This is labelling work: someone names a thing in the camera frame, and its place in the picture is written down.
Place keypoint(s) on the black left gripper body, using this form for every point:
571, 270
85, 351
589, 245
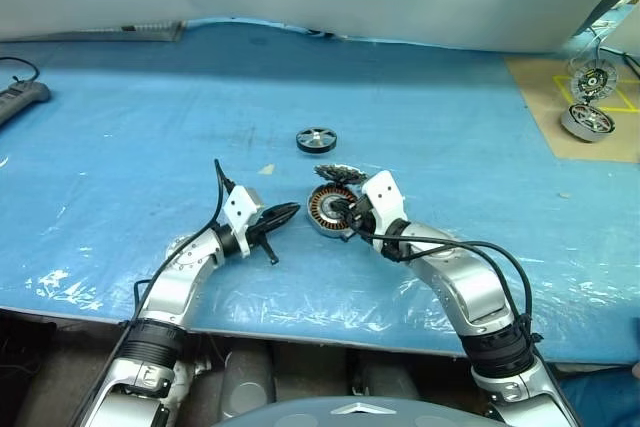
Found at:
260, 229

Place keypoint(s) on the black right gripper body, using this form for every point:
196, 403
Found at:
362, 217

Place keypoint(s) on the grey motor housing copper windings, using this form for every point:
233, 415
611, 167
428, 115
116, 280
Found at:
320, 219

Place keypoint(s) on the grey round motor lid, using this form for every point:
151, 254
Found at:
340, 173

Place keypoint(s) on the black spoked rotor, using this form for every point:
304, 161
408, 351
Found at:
314, 139

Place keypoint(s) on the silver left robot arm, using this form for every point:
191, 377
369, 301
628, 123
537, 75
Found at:
172, 292

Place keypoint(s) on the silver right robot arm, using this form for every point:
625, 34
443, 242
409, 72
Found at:
465, 282

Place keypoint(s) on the grey motor housing with rotor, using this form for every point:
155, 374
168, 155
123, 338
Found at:
587, 122

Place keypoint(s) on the small tan tape piece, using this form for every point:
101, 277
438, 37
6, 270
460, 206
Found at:
268, 169

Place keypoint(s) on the dark grey rounded shape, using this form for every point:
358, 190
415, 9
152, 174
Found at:
247, 382
385, 379

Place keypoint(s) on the blue plastic table cover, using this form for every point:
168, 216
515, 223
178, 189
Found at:
150, 147

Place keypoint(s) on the white rounded lump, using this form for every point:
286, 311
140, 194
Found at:
192, 377

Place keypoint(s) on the grey robot torso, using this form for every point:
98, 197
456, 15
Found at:
310, 412

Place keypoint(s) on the brown cardboard sheet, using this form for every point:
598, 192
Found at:
540, 112

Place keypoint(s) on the grey flat metal bar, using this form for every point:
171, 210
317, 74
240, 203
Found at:
100, 33

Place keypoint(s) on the dark grey power strip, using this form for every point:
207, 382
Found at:
22, 97

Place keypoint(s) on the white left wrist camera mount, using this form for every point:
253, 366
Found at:
241, 207

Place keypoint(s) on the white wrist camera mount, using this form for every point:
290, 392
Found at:
241, 207
385, 194

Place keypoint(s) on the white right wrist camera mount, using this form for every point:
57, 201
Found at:
385, 194

